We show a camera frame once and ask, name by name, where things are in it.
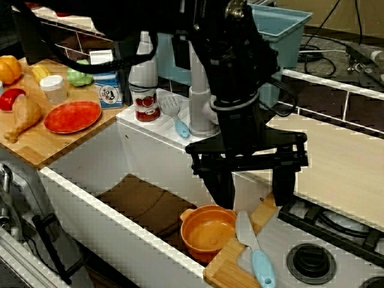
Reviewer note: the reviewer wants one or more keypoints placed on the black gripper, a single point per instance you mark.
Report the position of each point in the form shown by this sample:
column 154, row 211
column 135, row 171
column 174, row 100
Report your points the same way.
column 249, row 150

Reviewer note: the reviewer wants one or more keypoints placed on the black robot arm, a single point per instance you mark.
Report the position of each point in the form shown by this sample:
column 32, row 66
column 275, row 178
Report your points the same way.
column 234, row 60

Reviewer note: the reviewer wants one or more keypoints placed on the small bamboo cutting board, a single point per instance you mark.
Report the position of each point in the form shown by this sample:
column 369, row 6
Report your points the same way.
column 225, row 270

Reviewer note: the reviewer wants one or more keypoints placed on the large light wooden board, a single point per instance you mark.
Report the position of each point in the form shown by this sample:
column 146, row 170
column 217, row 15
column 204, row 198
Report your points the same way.
column 339, row 168

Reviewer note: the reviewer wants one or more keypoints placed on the wooden counter board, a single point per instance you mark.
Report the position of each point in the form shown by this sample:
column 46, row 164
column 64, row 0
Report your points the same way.
column 39, row 144

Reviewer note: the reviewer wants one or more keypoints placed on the orange toy pot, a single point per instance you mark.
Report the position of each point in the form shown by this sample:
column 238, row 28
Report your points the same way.
column 207, row 234

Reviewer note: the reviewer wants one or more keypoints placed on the black stove grate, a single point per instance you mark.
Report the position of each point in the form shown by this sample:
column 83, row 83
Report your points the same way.
column 330, row 232

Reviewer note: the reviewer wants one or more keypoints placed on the round black stove knob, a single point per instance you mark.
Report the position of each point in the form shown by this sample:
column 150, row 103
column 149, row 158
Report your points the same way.
column 312, row 264
column 375, row 282

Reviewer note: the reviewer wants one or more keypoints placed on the grey toy faucet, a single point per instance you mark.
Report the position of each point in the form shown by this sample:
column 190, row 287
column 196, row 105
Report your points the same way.
column 199, row 99

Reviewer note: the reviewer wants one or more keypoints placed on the brown cloth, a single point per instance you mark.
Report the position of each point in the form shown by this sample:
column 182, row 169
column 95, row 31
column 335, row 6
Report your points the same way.
column 144, row 201

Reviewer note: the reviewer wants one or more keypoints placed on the white toy kitchen unit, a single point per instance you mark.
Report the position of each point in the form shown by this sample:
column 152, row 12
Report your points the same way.
column 144, row 156

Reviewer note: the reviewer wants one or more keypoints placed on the tomato can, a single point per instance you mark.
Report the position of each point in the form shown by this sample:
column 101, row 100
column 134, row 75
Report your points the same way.
column 147, row 103

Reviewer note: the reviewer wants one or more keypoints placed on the black rectangular panel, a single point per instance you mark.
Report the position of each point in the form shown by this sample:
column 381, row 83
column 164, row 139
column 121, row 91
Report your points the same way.
column 181, row 52

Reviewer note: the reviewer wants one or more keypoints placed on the light blue plastic bin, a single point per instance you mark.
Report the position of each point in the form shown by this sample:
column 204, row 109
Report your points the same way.
column 282, row 33

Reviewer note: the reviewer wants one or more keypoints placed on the blue white milk carton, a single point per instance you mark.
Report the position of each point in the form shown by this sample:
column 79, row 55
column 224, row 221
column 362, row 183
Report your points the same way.
column 109, row 90

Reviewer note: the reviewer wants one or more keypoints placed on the red plate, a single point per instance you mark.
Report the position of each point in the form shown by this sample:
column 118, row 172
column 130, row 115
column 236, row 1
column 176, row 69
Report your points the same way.
column 73, row 116

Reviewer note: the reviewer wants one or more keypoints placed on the green toy pepper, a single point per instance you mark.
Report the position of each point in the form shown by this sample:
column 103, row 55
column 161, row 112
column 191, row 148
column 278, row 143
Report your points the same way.
column 78, row 76

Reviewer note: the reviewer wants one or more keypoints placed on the black clamp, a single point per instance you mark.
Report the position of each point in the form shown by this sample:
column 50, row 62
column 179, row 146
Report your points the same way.
column 51, row 240

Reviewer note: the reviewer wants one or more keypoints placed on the toy chicken drumstick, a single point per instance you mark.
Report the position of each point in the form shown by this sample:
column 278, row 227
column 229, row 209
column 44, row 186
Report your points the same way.
column 25, row 115

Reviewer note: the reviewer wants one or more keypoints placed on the yellow toy vegetable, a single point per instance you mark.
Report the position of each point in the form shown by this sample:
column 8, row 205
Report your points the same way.
column 41, row 72

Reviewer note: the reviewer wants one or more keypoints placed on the silver metal clamp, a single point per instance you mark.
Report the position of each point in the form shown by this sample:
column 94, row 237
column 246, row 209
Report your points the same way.
column 7, row 198

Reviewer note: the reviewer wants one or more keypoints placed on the red toy pepper slice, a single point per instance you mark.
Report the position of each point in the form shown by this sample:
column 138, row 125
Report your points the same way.
column 9, row 99

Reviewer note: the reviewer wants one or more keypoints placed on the orange toy bell pepper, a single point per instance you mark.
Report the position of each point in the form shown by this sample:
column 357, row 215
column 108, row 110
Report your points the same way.
column 9, row 69

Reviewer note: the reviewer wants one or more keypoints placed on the metal floor bracket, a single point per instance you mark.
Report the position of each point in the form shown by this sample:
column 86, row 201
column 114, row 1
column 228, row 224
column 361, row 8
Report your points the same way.
column 364, row 64

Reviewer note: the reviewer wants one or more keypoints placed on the aluminium frame rail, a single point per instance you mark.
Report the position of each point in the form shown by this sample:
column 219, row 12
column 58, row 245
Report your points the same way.
column 18, row 261

